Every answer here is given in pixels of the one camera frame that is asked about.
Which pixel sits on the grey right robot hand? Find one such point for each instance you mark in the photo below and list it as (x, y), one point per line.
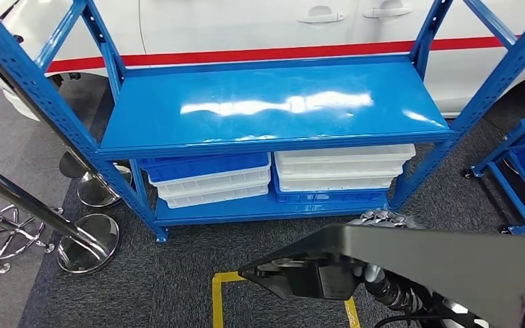
(382, 217)

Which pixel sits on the black plastic licence plate frame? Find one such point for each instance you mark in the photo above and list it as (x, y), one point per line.
(447, 262)

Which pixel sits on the blue metal shelf rack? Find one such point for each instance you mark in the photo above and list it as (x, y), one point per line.
(266, 90)

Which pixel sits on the blue plastic tray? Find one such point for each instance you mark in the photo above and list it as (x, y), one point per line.
(203, 165)
(330, 198)

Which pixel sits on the white plastic tray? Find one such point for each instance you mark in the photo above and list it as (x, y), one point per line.
(334, 184)
(339, 168)
(343, 153)
(212, 184)
(217, 198)

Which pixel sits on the yellow floor tape square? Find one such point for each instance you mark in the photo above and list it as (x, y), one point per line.
(217, 303)

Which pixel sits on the red barrier belt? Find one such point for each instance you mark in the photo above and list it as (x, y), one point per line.
(266, 54)

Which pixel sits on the white car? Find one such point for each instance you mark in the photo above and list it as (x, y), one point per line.
(221, 22)

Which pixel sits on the stanchion with chrome base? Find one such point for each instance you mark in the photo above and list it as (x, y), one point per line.
(104, 190)
(88, 246)

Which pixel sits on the chrome chair star base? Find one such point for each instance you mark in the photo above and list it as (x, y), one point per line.
(3, 268)

